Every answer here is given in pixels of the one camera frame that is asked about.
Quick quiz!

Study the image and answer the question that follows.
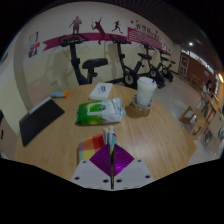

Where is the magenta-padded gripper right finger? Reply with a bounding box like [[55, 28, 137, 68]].
[[111, 143, 156, 191]]

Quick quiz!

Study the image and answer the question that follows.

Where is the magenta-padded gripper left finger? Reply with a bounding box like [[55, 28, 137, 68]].
[[70, 143, 112, 191]]

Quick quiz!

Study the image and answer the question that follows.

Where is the colourful checked towel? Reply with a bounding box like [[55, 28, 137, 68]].
[[77, 125, 118, 166]]

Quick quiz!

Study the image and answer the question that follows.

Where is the brown tape roll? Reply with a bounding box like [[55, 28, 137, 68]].
[[125, 96, 154, 118]]

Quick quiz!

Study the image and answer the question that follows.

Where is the green white wet wipes pack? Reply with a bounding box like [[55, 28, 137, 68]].
[[74, 97, 127, 127]]

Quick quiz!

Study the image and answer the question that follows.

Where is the black flat pad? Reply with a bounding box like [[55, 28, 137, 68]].
[[18, 96, 66, 148]]

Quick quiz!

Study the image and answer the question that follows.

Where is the small white tissue packet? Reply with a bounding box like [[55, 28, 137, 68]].
[[88, 82, 114, 102]]

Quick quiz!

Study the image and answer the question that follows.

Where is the group of wooden chairs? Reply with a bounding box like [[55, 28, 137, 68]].
[[178, 90, 224, 158]]

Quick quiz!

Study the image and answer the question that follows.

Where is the white paper cup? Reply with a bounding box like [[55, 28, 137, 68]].
[[135, 76, 158, 108]]

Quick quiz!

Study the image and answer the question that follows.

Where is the blue orange tube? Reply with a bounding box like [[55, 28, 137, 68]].
[[50, 90, 70, 99]]

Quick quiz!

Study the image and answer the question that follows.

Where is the beige chair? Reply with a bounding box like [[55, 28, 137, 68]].
[[0, 109, 18, 158], [26, 74, 54, 106]]

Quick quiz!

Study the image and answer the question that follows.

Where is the black exercise bike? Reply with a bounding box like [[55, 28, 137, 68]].
[[58, 33, 109, 86], [156, 49, 176, 84], [137, 41, 167, 89], [109, 33, 141, 90]]

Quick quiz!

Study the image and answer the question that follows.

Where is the person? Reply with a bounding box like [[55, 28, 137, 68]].
[[204, 79, 214, 95]]

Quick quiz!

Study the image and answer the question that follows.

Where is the dark framed notice board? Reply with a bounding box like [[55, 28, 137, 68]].
[[179, 54, 190, 78]]

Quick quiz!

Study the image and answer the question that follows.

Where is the small wall poster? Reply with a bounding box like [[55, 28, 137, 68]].
[[27, 30, 41, 59]]

